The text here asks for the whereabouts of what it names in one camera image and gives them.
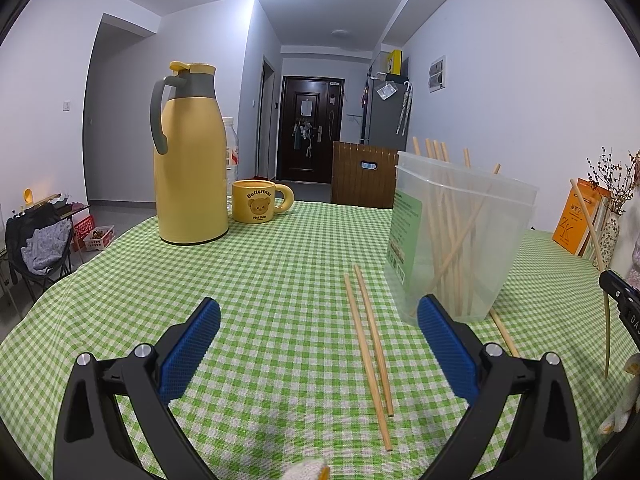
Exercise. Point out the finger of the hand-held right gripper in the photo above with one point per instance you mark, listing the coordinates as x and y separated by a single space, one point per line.
617 302
620 281

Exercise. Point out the thin orange book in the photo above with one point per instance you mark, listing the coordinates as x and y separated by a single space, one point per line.
595 187

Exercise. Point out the yellow lamp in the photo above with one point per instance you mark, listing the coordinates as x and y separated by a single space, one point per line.
28 195

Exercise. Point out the dark entrance door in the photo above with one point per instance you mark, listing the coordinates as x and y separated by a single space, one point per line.
320 160

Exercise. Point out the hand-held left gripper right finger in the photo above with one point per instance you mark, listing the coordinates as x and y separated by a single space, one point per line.
447 345

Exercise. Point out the floral vase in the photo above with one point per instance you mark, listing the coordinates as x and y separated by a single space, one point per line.
611 240

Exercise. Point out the white paper sheet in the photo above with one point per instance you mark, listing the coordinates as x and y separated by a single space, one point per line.
306 108

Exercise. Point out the clear plastic container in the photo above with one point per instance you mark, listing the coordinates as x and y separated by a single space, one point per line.
500 240

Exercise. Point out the white plastic basket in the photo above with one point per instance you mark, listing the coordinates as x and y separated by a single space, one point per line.
100 240

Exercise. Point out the yellow bear mug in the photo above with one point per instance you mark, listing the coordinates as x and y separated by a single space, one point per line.
252 202

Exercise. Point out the red plastic basket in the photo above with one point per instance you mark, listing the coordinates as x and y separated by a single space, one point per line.
82 232

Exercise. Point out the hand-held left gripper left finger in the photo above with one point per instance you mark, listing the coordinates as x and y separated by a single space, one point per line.
192 345

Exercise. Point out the white book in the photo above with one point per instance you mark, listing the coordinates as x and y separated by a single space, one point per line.
597 240

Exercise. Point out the grey refrigerator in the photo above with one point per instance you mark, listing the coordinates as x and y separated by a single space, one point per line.
385 120

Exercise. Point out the person's left hand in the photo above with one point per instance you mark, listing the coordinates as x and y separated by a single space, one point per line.
307 472

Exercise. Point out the large orange book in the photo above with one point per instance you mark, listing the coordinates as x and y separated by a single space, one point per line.
570 225

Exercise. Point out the bunch of chopsticks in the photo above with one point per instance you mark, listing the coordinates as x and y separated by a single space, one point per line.
440 152

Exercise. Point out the person's right hand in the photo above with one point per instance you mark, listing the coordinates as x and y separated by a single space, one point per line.
625 400

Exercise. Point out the black folding chair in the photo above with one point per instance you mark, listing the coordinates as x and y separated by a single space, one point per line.
15 260

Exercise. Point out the small ceiling lamp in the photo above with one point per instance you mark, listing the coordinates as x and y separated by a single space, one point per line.
342 34

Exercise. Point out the clear plastic pouch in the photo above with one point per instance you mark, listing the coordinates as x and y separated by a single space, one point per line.
386 90

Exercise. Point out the grey clothes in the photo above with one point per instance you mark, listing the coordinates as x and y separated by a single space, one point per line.
47 245

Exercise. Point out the pair of chopsticks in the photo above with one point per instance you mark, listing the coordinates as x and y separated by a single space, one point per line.
588 230

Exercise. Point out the wall poster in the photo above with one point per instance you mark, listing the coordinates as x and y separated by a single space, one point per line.
437 74

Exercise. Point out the small dark table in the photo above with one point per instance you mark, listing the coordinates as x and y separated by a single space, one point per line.
60 204

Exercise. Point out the white folded umbrella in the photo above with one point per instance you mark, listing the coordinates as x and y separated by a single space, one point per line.
401 110
409 110

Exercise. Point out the green checkered tablecloth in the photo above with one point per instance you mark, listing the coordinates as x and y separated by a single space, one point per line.
250 270

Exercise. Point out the dried flower branches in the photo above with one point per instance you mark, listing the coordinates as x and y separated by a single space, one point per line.
615 185

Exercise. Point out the pink textured ornament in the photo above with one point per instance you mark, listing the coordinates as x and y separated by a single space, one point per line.
636 270

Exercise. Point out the wooden chopstick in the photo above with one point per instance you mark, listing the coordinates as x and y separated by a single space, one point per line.
374 345
366 360
505 335

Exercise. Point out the plastic water bottle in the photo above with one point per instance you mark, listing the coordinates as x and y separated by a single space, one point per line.
231 150

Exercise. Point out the yellow thermos jug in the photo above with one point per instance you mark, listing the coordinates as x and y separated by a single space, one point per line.
190 170

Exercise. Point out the brown wooden chair back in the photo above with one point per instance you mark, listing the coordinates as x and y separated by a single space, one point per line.
355 180

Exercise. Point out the yellow box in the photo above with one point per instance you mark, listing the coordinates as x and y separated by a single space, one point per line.
395 60

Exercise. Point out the grey interior door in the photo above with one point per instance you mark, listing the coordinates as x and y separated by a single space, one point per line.
267 125

